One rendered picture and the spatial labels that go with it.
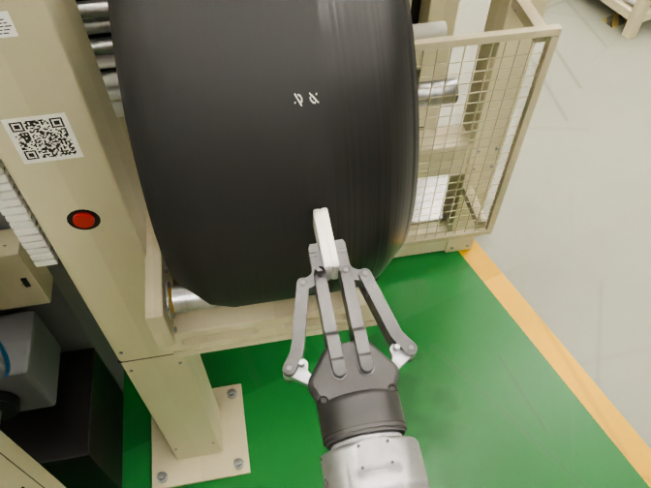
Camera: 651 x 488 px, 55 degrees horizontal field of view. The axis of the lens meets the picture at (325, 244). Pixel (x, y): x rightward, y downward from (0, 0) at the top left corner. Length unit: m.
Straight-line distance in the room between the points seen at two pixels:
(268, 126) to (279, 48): 0.07
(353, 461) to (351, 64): 0.36
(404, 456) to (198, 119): 0.36
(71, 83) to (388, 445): 0.54
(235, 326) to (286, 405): 0.89
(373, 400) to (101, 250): 0.60
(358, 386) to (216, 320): 0.51
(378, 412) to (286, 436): 1.34
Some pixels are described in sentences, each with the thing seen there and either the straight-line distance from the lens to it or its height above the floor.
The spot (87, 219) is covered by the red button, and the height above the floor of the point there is 1.07.
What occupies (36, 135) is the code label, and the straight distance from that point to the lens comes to 0.86.
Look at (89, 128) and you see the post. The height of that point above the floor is 1.23.
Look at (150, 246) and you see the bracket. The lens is 1.05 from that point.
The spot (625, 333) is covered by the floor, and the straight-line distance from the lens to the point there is 2.23.
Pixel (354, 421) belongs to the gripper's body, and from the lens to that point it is 0.54.
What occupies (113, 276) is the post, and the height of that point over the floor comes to 0.91.
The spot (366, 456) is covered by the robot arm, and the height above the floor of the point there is 1.26.
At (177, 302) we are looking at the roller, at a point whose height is 0.91.
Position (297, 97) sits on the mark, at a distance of 0.61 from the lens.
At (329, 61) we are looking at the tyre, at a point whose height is 1.39.
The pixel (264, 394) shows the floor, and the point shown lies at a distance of 1.93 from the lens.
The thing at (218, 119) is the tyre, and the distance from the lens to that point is 0.61.
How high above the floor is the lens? 1.76
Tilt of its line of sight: 53 degrees down
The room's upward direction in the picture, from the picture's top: straight up
